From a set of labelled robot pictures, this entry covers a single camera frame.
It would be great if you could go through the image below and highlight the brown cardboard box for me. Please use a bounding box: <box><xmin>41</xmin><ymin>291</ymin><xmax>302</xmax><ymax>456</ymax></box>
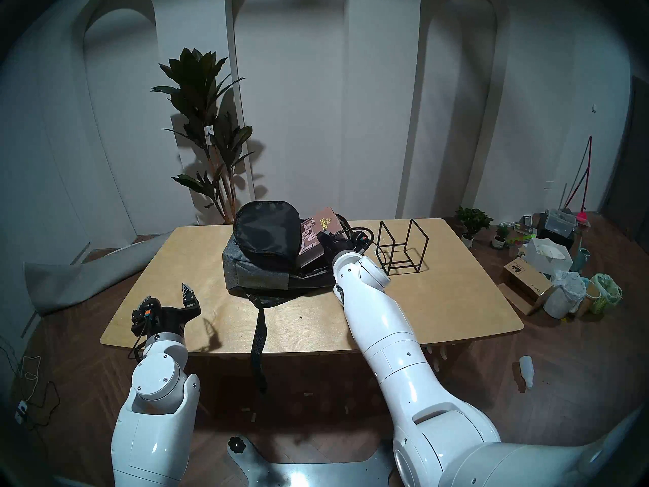
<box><xmin>497</xmin><ymin>258</ymin><xmax>554</xmax><ymax>317</ymax></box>

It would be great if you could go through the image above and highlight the dark door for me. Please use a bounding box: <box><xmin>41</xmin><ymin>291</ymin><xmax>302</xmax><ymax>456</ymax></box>
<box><xmin>601</xmin><ymin>75</ymin><xmax>649</xmax><ymax>248</ymax></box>

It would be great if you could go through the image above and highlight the grey backpack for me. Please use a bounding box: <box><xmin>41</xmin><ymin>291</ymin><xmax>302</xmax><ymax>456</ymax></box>
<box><xmin>222</xmin><ymin>200</ymin><xmax>366</xmax><ymax>398</ymax></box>

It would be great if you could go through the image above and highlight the clear plastic storage bin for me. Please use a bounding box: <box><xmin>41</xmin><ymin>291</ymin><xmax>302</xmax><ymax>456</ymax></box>
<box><xmin>545</xmin><ymin>208</ymin><xmax>578</xmax><ymax>238</ymax></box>

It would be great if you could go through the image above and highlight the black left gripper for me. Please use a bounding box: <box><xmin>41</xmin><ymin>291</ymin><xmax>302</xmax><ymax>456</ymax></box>
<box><xmin>131</xmin><ymin>282</ymin><xmax>202</xmax><ymax>342</ymax></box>

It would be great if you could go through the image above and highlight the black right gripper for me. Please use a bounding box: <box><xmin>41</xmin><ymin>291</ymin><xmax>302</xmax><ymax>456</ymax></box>
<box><xmin>317</xmin><ymin>231</ymin><xmax>376</xmax><ymax>263</ymax></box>

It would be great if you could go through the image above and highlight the open white box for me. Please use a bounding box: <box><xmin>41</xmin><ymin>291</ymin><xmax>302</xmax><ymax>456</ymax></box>
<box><xmin>525</xmin><ymin>236</ymin><xmax>573</xmax><ymax>276</ymax></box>

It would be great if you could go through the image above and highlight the brown hardcover book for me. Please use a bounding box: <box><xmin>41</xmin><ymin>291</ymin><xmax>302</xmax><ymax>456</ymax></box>
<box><xmin>296</xmin><ymin>207</ymin><xmax>341</xmax><ymax>269</ymax></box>

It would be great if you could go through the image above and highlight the green mesh bag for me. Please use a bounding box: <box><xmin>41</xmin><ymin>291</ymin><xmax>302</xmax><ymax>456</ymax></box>
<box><xmin>588</xmin><ymin>273</ymin><xmax>623</xmax><ymax>315</ymax></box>

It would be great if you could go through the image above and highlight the red handled broom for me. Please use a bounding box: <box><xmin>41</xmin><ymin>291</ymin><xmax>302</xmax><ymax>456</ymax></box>
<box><xmin>563</xmin><ymin>135</ymin><xmax>594</xmax><ymax>213</ymax></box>

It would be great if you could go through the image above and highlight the tall leafy potted plant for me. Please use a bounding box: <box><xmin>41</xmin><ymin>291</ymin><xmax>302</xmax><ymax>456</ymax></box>
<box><xmin>151</xmin><ymin>48</ymin><xmax>254</xmax><ymax>224</ymax></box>

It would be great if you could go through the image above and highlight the black wire book stand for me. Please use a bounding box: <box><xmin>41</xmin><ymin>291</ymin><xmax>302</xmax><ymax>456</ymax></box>
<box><xmin>376</xmin><ymin>219</ymin><xmax>429</xmax><ymax>277</ymax></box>

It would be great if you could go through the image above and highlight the white bagged trash bin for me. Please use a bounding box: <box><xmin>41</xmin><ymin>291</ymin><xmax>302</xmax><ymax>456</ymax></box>
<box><xmin>543</xmin><ymin>270</ymin><xmax>586</xmax><ymax>320</ymax></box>

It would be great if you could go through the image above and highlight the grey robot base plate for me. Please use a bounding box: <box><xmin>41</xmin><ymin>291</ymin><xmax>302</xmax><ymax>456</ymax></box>
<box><xmin>227</xmin><ymin>433</ymin><xmax>396</xmax><ymax>487</ymax></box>

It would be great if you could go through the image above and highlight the black box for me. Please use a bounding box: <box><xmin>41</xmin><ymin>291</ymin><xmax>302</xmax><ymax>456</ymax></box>
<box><xmin>536</xmin><ymin>213</ymin><xmax>573</xmax><ymax>251</ymax></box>

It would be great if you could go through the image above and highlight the bushy small potted plant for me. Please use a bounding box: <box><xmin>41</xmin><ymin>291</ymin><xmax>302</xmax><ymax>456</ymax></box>
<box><xmin>455</xmin><ymin>207</ymin><xmax>493</xmax><ymax>248</ymax></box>

